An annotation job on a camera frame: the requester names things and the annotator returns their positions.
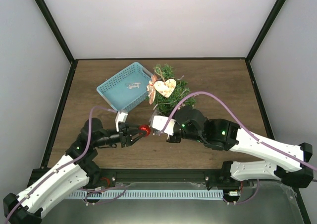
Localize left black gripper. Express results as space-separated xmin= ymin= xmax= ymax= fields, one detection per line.
xmin=94 ymin=122 xmax=147 ymax=148

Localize red ball ornament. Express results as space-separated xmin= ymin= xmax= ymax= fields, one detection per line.
xmin=139 ymin=124 xmax=151 ymax=137

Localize small green christmas tree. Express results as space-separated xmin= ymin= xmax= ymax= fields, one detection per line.
xmin=147 ymin=64 xmax=191 ymax=116

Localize gingerbread figure ornament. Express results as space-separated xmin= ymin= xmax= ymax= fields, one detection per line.
xmin=147 ymin=75 xmax=158 ymax=105

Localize clear led light string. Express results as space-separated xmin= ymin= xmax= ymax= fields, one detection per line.
xmin=152 ymin=75 xmax=199 ymax=111

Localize brown heart ornament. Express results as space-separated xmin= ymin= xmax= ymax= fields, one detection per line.
xmin=154 ymin=67 xmax=176 ymax=98

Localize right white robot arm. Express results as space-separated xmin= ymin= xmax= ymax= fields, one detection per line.
xmin=161 ymin=106 xmax=314 ymax=188

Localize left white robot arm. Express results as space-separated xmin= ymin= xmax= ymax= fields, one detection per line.
xmin=3 ymin=118 xmax=151 ymax=224

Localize blue plastic basket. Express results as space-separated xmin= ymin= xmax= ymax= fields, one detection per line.
xmin=96 ymin=62 xmax=152 ymax=112

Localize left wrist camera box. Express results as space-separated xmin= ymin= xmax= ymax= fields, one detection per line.
xmin=115 ymin=111 xmax=128 ymax=132

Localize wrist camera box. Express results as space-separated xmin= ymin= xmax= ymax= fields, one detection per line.
xmin=151 ymin=115 xmax=176 ymax=136
xmin=115 ymin=111 xmax=128 ymax=132

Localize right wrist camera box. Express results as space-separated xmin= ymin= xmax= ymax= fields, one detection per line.
xmin=151 ymin=115 xmax=176 ymax=136

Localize black aluminium front rail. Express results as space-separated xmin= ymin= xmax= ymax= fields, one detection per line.
xmin=32 ymin=168 xmax=248 ymax=185

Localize light blue cable duct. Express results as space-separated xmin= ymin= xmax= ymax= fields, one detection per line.
xmin=68 ymin=189 xmax=223 ymax=201

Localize black frame post left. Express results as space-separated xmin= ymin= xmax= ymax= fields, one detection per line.
xmin=26 ymin=0 xmax=75 ymax=62

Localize black frame post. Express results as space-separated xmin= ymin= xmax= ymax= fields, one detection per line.
xmin=26 ymin=0 xmax=75 ymax=62
xmin=246 ymin=0 xmax=294 ymax=61

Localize black frame post right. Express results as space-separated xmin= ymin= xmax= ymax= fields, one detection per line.
xmin=246 ymin=0 xmax=294 ymax=61

